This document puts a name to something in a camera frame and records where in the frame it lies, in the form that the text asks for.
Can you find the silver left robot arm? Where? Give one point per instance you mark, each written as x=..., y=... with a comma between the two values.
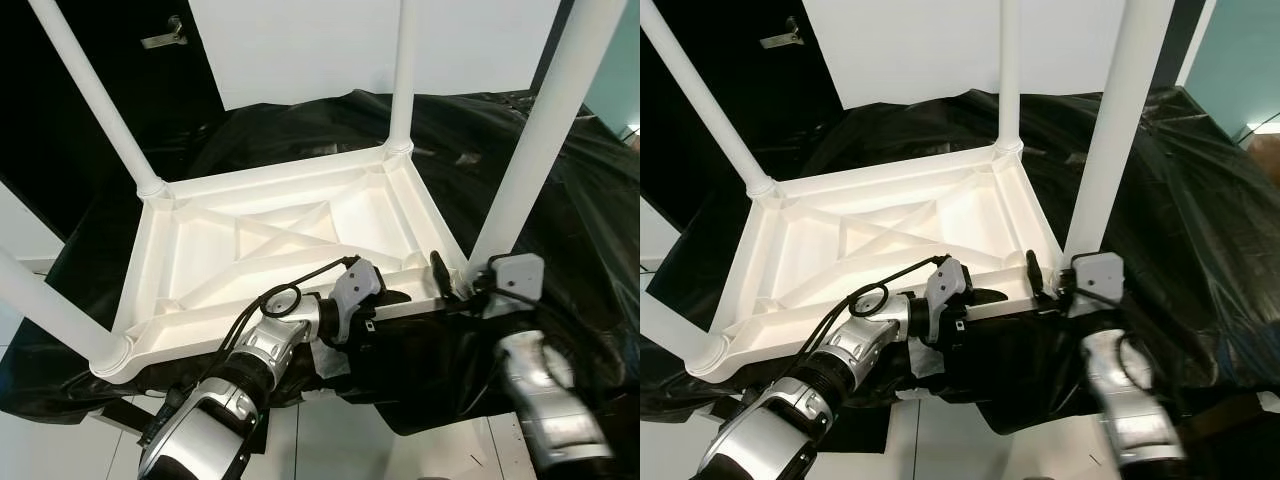
x=830, y=370
x=240, y=370

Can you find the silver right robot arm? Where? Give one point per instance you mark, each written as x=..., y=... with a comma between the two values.
x=555, y=400
x=1135, y=400

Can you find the black plastic cover sheet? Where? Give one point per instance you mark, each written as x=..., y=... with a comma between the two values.
x=560, y=200
x=1190, y=200

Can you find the black door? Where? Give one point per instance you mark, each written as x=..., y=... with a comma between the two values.
x=680, y=150
x=50, y=130

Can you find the teal glass panel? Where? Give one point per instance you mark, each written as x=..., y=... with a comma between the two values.
x=1240, y=60
x=615, y=60

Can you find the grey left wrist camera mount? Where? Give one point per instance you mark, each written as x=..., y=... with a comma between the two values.
x=352, y=285
x=945, y=285

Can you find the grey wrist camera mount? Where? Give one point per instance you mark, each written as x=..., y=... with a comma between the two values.
x=515, y=283
x=945, y=285
x=352, y=285
x=1100, y=283

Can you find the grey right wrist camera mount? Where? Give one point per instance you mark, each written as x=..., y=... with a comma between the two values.
x=1100, y=283
x=515, y=283

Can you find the black wall pillar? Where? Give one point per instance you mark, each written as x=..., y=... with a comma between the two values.
x=555, y=40
x=1190, y=40

